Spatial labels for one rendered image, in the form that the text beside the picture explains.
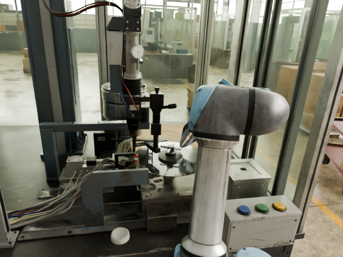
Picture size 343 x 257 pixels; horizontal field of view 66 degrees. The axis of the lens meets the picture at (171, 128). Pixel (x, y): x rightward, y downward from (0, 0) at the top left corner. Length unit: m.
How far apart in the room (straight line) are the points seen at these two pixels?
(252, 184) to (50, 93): 1.13
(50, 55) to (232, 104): 1.12
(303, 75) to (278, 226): 0.54
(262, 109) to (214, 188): 0.21
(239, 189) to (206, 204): 0.57
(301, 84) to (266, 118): 0.44
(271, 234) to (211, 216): 0.46
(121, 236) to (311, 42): 0.95
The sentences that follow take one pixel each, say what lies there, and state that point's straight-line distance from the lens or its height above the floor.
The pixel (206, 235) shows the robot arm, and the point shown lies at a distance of 0.69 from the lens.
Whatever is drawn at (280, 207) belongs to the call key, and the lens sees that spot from 1.07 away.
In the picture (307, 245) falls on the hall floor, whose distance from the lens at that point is 2.40.
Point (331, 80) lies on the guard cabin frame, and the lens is 0.99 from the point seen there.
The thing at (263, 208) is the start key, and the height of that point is 0.91.
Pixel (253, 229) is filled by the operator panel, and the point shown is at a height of 0.84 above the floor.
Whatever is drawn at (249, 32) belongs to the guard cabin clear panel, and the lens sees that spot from 1.52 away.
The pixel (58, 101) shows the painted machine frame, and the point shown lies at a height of 1.09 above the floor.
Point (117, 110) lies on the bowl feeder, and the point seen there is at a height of 0.97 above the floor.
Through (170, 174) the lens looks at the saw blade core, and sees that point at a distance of 1.06.
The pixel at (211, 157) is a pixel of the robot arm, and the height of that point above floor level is 1.21.
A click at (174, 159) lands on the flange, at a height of 0.96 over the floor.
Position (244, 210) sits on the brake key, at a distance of 1.00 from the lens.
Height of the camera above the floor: 1.50
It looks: 21 degrees down
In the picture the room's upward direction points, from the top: 3 degrees clockwise
